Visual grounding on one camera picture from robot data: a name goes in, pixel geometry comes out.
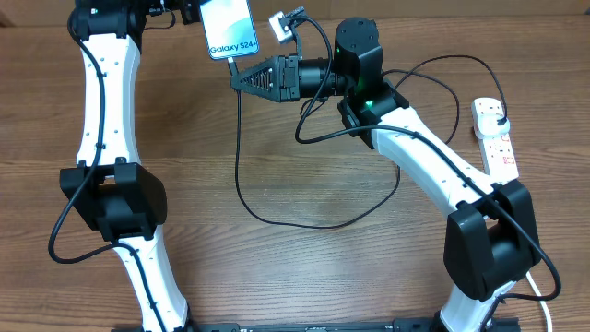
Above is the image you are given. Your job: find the white power strip cord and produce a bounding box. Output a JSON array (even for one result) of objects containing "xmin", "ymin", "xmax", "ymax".
[{"xmin": 525, "ymin": 270, "xmax": 553, "ymax": 332}]

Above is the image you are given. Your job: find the white power strip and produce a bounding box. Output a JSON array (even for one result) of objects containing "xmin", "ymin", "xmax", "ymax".
[{"xmin": 471, "ymin": 97, "xmax": 519, "ymax": 184}]

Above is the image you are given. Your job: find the white charger plug adapter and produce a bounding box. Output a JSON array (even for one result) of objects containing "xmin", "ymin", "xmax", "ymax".
[{"xmin": 474, "ymin": 113, "xmax": 511, "ymax": 140}]

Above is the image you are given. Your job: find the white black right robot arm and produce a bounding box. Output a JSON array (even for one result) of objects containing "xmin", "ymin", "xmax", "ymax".
[{"xmin": 230, "ymin": 18, "xmax": 544, "ymax": 331}]

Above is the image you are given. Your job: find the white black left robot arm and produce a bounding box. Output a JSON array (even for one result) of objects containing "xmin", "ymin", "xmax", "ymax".
[{"xmin": 48, "ymin": 0, "xmax": 198, "ymax": 331}]

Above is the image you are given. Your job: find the Samsung Galaxy S24+ smartphone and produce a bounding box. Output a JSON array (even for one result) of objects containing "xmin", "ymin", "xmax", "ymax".
[{"xmin": 199, "ymin": 0, "xmax": 259, "ymax": 60}]

